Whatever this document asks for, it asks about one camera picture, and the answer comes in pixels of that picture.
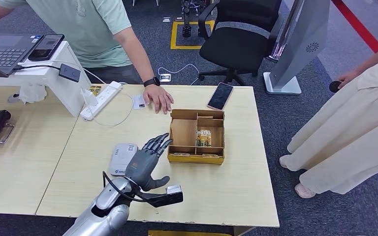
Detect person's left hand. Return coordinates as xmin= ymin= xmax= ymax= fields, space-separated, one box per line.
xmin=142 ymin=84 xmax=175 ymax=115

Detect person's right hand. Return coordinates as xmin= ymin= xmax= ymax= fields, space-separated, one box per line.
xmin=337 ymin=70 xmax=361 ymax=89

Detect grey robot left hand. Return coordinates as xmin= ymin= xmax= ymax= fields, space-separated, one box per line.
xmin=125 ymin=132 xmax=174 ymax=192

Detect black round object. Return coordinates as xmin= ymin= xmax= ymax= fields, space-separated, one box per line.
xmin=329 ymin=80 xmax=343 ymax=93

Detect white ID card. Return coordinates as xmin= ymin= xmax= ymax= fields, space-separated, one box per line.
xmin=132 ymin=94 xmax=146 ymax=111

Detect grey card reader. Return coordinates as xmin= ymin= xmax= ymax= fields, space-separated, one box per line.
xmin=108 ymin=143 xmax=139 ymax=177

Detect person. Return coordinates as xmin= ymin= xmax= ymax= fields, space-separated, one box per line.
xmin=0 ymin=0 xmax=175 ymax=115
xmin=279 ymin=31 xmax=378 ymax=199

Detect black wristwatch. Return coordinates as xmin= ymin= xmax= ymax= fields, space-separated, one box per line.
xmin=143 ymin=76 xmax=161 ymax=88

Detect cardboard compartment box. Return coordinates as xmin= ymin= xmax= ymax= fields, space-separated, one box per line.
xmin=167 ymin=109 xmax=225 ymax=165

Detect grey standing kiosk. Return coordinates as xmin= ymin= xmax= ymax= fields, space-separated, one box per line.
xmin=262 ymin=0 xmax=330 ymax=96

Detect white power strip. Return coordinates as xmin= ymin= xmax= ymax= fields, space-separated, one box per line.
xmin=80 ymin=81 xmax=124 ymax=122

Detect pink-edged smartphone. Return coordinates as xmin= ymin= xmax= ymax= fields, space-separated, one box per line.
xmin=207 ymin=82 xmax=234 ymax=112

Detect white plug adapter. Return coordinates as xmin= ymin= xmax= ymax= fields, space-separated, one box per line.
xmin=80 ymin=87 xmax=98 ymax=108

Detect black robot legs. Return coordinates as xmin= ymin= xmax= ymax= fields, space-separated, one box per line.
xmin=180 ymin=0 xmax=209 ymax=39

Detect black office chair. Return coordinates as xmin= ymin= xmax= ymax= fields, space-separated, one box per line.
xmin=197 ymin=0 xmax=283 ymax=87

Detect black power adapter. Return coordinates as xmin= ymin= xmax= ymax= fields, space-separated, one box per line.
xmin=58 ymin=63 xmax=81 ymax=83

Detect white desk riser stand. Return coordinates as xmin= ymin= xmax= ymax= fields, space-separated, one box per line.
xmin=0 ymin=41 xmax=93 ymax=118

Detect pale shoe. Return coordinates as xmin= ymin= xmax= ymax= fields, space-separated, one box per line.
xmin=279 ymin=154 xmax=293 ymax=170
xmin=294 ymin=183 xmax=317 ymax=199

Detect black smartphone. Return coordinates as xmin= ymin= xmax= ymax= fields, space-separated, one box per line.
xmin=28 ymin=34 xmax=65 ymax=62

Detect crumpled white tissue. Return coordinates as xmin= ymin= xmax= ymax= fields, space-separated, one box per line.
xmin=18 ymin=84 xmax=48 ymax=105

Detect dark grey laptop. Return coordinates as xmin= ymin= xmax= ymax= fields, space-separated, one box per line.
xmin=0 ymin=33 xmax=44 ymax=78

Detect thin white cable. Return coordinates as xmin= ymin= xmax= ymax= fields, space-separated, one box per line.
xmin=84 ymin=66 xmax=134 ymax=127

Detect white floor cable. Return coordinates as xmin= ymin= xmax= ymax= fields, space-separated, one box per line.
xmin=157 ymin=63 xmax=200 ymax=86

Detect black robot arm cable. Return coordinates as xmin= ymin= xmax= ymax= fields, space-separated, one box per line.
xmin=102 ymin=171 xmax=151 ymax=203

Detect thin black cable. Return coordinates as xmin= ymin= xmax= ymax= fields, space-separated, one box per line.
xmin=14 ymin=64 xmax=61 ymax=71

